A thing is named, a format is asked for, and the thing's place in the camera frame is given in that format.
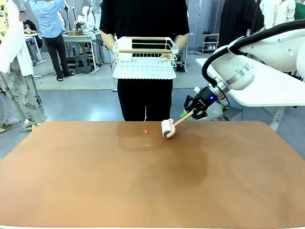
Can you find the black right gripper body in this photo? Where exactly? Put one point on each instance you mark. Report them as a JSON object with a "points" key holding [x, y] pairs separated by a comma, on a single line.
{"points": [[206, 99]]}

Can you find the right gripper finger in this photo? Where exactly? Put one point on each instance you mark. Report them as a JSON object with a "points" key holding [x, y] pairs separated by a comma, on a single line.
{"points": [[201, 112], [191, 102]]}

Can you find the pink lint roller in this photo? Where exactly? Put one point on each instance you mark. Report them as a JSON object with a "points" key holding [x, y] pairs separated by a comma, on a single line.
{"points": [[166, 128]]}

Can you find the white plastic drain tray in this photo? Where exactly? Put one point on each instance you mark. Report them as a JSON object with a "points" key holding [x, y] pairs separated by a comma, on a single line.
{"points": [[144, 75]]}

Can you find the white plastic utensil cup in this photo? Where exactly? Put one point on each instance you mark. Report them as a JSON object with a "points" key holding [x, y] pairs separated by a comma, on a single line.
{"points": [[123, 47]]}

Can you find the person's right forearm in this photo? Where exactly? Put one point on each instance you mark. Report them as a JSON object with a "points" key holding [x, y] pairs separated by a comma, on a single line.
{"points": [[107, 39]]}

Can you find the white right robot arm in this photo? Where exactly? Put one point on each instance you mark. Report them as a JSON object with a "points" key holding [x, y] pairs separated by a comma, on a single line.
{"points": [[238, 69]]}

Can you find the person's left forearm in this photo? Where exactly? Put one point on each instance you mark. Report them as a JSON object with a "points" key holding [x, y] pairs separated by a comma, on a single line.
{"points": [[181, 39]]}

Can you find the person's left hand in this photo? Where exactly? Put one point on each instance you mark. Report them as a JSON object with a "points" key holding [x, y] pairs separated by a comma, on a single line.
{"points": [[166, 56]]}

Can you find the clear plastic bag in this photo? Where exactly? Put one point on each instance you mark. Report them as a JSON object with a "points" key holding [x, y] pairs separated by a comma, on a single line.
{"points": [[215, 114]]}

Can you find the small red paper scrap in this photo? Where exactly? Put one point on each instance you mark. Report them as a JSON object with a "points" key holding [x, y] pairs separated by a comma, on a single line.
{"points": [[145, 131]]}

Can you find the white shoe rack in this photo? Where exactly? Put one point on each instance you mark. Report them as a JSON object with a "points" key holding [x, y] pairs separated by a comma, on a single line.
{"points": [[210, 43]]}

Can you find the large white side table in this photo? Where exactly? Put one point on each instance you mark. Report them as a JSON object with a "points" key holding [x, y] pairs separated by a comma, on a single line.
{"points": [[269, 93]]}

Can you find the person in dark coat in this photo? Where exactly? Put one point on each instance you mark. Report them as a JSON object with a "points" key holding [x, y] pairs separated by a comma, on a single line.
{"points": [[238, 21]]}

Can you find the person in black t-shirt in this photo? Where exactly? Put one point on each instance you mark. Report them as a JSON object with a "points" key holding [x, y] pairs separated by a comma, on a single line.
{"points": [[145, 21]]}

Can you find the black stand pole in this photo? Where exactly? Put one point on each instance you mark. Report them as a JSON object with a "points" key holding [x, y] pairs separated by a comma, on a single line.
{"points": [[254, 14]]}

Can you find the person in white jacket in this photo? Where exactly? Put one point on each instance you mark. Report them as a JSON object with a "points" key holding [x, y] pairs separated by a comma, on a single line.
{"points": [[278, 12]]}

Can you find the black plastic step stool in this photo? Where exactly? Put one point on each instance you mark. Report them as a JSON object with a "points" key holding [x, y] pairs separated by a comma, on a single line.
{"points": [[83, 63]]}

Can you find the white background workbench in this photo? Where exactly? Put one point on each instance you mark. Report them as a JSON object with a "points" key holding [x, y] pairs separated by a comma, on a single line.
{"points": [[81, 38]]}

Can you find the person in green top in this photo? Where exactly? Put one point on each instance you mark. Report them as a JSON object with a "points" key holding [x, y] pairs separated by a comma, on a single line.
{"points": [[300, 10]]}

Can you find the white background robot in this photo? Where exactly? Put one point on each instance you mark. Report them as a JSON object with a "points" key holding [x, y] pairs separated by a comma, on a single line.
{"points": [[87, 17]]}

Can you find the cardboard box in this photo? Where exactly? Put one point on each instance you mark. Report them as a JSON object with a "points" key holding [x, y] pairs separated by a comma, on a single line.
{"points": [[75, 32]]}

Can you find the man in blue shirt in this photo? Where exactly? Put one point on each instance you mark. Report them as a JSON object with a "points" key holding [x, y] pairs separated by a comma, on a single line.
{"points": [[48, 21]]}

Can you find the small white desk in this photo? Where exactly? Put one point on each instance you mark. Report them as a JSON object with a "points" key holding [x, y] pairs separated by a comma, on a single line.
{"points": [[33, 35]]}

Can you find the seated person in black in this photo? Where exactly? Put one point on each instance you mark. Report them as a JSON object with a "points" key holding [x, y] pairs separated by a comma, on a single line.
{"points": [[31, 27]]}

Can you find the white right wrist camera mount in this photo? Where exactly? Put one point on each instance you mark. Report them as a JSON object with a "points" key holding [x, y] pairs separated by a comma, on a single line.
{"points": [[196, 90]]}

